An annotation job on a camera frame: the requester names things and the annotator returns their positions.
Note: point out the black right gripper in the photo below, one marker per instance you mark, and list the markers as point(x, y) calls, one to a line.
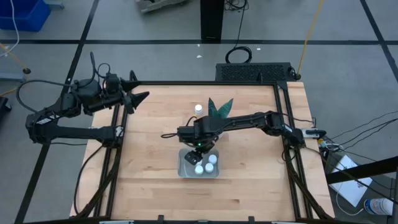
point(199, 138)

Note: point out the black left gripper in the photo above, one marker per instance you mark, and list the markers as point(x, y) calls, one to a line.
point(105, 101)

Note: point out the white pill bottle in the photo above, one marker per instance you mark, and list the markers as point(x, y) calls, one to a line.
point(198, 109)
point(209, 167)
point(212, 159)
point(199, 169)

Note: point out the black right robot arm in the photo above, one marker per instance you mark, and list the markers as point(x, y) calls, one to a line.
point(248, 119)

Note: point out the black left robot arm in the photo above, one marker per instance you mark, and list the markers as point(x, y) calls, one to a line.
point(77, 132)

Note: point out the grey plastic basket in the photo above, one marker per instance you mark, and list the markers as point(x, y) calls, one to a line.
point(183, 169)

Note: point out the snake plant in white pot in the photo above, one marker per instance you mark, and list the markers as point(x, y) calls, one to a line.
point(222, 109)

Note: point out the grey metal floor object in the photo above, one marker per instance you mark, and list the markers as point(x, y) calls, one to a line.
point(158, 4)

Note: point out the black grilled computer case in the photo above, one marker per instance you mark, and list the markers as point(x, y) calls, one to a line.
point(252, 72)

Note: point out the black upright pillar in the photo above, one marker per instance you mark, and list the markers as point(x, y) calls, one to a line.
point(212, 18)

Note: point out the blue plastic bin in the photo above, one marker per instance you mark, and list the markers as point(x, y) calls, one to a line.
point(25, 14)

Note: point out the white paper sheet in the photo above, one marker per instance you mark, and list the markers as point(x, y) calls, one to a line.
point(349, 183)

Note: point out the black metal bar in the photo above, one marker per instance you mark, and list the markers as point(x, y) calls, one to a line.
point(360, 171)

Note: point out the clear plastic water bottle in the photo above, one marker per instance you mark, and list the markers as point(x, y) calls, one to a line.
point(379, 206)

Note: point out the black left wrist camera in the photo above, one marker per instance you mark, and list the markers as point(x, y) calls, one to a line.
point(112, 81)

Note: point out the black table frame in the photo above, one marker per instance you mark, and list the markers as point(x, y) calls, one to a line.
point(202, 83)

